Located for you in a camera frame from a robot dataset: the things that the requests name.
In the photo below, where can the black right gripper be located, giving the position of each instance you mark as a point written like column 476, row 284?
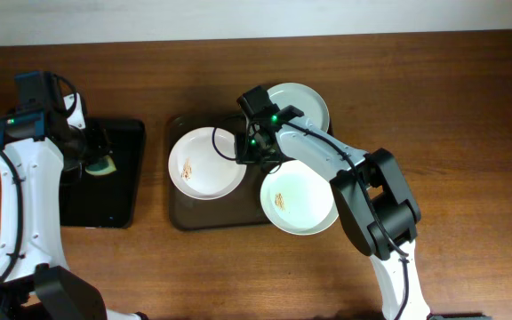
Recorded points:
column 247, row 148

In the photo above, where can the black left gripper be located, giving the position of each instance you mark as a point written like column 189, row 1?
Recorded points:
column 94, row 148

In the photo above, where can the green yellow sponge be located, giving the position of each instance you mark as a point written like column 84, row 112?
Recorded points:
column 104, row 166

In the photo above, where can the light grey plate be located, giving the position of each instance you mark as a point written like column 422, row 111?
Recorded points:
column 305, row 99

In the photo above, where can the pink plate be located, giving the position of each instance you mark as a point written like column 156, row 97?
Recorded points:
column 199, row 171

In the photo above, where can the cream white plate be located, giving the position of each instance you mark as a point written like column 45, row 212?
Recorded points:
column 297, row 200

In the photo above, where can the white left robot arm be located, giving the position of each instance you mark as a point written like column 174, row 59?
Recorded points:
column 44, row 136

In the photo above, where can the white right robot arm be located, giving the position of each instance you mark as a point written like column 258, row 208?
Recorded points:
column 375, row 204

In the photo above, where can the brown serving tray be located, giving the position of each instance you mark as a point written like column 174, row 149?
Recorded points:
column 236, row 202

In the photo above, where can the black tray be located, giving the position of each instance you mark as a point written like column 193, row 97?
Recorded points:
column 105, row 201

